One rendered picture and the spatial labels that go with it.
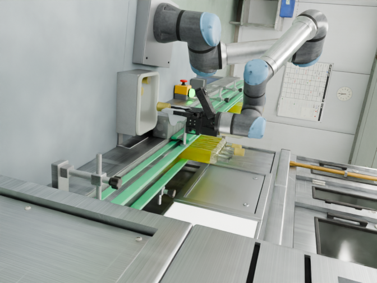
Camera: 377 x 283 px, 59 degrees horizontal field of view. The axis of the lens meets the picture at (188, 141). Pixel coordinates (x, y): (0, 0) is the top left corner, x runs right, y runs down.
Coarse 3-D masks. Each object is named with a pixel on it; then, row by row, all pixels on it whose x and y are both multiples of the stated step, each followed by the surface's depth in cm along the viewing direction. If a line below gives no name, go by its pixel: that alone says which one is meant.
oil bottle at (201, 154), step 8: (192, 144) 146; (184, 152) 143; (192, 152) 142; (200, 152) 140; (208, 152) 139; (216, 152) 140; (192, 160) 143; (200, 160) 141; (208, 160) 140; (216, 160) 140
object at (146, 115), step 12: (156, 72) 127; (144, 84) 132; (156, 84) 131; (144, 96) 133; (156, 96) 132; (144, 108) 135; (156, 108) 134; (144, 120) 136; (156, 120) 135; (144, 132) 126
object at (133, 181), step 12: (228, 108) 221; (168, 144) 139; (156, 156) 124; (168, 156) 126; (144, 168) 113; (156, 168) 113; (132, 180) 104; (144, 180) 104; (108, 192) 94; (120, 192) 95; (132, 192) 95; (120, 204) 88
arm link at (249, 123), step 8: (248, 112) 113; (256, 112) 114; (232, 120) 112; (240, 120) 112; (248, 120) 111; (256, 120) 111; (264, 120) 111; (232, 128) 112; (240, 128) 112; (248, 128) 111; (256, 128) 110; (264, 128) 112; (248, 136) 113; (256, 136) 112
